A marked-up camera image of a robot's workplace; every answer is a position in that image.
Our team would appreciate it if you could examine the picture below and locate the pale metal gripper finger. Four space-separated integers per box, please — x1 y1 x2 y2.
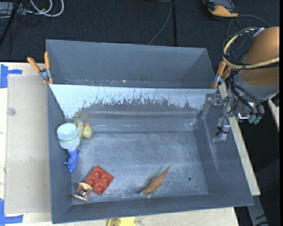
211 119 231 143
202 95 225 117

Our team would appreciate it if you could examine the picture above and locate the brown toy dinosaur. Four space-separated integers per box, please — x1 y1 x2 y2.
140 164 173 199

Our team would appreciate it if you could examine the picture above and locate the grey metal bin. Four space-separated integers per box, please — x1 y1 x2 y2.
45 39 255 224

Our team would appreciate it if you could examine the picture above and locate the yellow rubber duck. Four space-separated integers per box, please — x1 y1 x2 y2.
73 119 94 140

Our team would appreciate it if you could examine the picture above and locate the red square dimpled block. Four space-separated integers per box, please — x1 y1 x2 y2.
84 165 115 196

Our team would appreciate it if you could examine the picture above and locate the white spray bottle blue nozzle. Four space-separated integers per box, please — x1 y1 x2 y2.
57 123 82 174

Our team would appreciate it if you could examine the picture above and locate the pale wood flat board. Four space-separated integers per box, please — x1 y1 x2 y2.
4 74 53 214

